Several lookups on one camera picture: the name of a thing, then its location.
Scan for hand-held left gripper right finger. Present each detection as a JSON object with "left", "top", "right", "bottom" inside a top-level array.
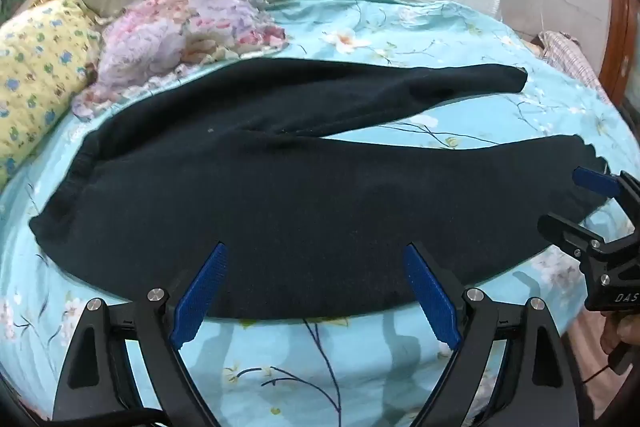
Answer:
[{"left": 402, "top": 243, "right": 583, "bottom": 427}]

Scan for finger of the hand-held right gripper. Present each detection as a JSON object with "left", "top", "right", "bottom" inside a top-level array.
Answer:
[
  {"left": 537, "top": 213, "right": 608, "bottom": 258},
  {"left": 571, "top": 166, "right": 640, "bottom": 228}
]

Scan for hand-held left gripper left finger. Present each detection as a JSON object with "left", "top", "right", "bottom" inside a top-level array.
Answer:
[{"left": 52, "top": 243, "right": 231, "bottom": 427}]

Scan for black pants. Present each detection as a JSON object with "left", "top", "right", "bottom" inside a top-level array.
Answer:
[{"left": 28, "top": 59, "right": 608, "bottom": 320}]

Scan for person's right hand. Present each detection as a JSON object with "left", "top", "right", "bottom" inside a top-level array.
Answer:
[{"left": 600, "top": 307, "right": 640, "bottom": 354}]

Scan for plaid cloth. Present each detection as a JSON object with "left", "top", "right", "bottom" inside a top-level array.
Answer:
[{"left": 537, "top": 31, "right": 608, "bottom": 100}]

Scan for brown wooden furniture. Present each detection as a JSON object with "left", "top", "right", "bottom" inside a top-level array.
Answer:
[{"left": 600, "top": 0, "right": 640, "bottom": 108}]

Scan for blue floral bedsheet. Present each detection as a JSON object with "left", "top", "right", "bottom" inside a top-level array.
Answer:
[{"left": 0, "top": 0, "right": 640, "bottom": 427}]

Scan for yellow printed pillow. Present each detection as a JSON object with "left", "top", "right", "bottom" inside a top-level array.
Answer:
[{"left": 0, "top": 0, "right": 103, "bottom": 188}]

